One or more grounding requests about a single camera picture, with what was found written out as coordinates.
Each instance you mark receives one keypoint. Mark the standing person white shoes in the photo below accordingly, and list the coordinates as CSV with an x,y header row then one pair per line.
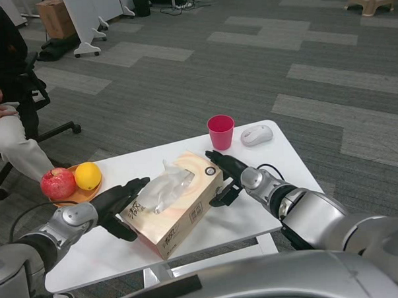
x,y
182,4

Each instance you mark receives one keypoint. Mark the black office chair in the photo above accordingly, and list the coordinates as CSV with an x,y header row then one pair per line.
x,y
32,110

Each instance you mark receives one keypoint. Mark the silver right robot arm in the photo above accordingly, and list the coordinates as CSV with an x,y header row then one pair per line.
x,y
311,213

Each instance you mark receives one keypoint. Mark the pink plastic cup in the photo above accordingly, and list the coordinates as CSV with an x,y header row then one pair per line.
x,y
221,133

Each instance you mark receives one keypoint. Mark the orange plate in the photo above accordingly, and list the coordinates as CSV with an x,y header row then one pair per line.
x,y
82,195

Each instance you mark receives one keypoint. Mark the white computer mouse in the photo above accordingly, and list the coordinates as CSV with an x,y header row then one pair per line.
x,y
257,135

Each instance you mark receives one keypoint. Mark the black waste bin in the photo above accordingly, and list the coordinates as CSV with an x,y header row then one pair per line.
x,y
142,4

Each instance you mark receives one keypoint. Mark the white partition panel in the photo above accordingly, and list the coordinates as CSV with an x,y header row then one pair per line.
x,y
123,2
14,10
81,15

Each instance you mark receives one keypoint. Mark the black bag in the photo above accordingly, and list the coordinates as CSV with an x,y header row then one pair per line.
x,y
54,49

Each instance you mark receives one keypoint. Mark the orange fruit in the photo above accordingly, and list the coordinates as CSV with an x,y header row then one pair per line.
x,y
88,176

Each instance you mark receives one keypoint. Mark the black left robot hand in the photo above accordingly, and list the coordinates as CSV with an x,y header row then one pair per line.
x,y
110,200

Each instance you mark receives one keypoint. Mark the orange and beige tissue box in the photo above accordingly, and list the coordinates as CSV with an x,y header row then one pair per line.
x,y
185,215

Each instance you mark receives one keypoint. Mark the white table frame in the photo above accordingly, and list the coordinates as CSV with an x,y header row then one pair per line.
x,y
155,278

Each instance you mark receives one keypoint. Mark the red apple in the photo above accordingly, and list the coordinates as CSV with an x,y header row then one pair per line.
x,y
58,183

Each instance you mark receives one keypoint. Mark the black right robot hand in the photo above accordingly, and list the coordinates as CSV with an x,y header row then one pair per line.
x,y
231,165

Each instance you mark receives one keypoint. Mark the brown cardboard box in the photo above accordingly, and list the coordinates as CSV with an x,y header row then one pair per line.
x,y
56,18

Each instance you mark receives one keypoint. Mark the seated person black jacket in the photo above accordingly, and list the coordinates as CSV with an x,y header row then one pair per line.
x,y
7,144

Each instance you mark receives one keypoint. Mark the silver robot chest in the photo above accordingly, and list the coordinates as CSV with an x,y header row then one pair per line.
x,y
274,281

